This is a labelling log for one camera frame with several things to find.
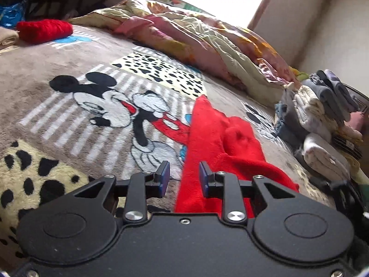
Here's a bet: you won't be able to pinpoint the beige cloth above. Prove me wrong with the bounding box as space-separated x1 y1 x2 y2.
0 27 19 51

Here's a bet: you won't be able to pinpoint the dark desk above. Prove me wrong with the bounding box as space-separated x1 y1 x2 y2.
21 0 107 21

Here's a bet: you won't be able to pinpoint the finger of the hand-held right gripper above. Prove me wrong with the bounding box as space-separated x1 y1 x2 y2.
328 179 351 193

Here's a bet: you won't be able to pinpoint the blue plastic bag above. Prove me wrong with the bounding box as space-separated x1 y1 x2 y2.
0 1 28 28

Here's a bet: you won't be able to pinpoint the red fleece garment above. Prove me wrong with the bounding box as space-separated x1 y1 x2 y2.
174 95 300 218

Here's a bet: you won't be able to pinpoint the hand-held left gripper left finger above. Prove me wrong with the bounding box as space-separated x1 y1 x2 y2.
75 160 171 224

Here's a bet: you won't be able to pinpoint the pink pillow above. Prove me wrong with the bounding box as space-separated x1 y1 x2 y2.
349 111 366 133

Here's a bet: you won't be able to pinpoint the grey cartoon printed blanket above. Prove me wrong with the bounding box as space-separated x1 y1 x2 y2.
0 20 346 266

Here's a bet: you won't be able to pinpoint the red knit sweater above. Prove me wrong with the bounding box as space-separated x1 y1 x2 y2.
16 19 74 44

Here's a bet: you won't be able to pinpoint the stack of folded clothes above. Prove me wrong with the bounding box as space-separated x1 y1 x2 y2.
274 69 364 185

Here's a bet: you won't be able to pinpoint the floral pink yellow quilt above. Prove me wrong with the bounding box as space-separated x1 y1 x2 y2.
68 0 306 93

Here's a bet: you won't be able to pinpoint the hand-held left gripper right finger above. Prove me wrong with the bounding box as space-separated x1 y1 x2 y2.
199 161 300 224

